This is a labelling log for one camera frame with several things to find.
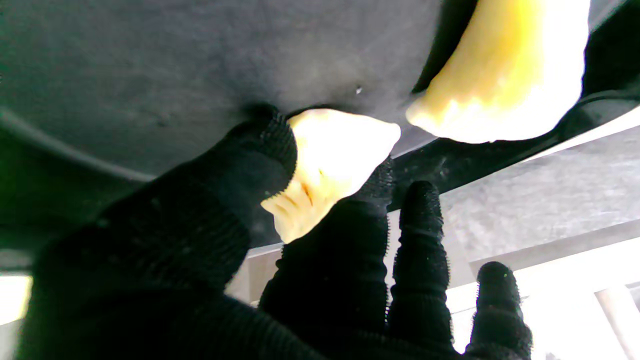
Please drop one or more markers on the pale yellow dumpling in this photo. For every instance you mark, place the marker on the pale yellow dumpling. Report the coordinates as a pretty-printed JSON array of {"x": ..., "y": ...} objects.
[
  {"x": 335, "y": 155},
  {"x": 510, "y": 75}
]

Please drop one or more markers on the black cast iron skillet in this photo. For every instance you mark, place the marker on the black cast iron skillet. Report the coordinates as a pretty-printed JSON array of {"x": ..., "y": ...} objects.
[{"x": 150, "y": 75}]

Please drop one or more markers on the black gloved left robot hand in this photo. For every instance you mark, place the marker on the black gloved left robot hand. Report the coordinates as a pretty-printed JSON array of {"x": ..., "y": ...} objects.
[{"x": 175, "y": 260}]

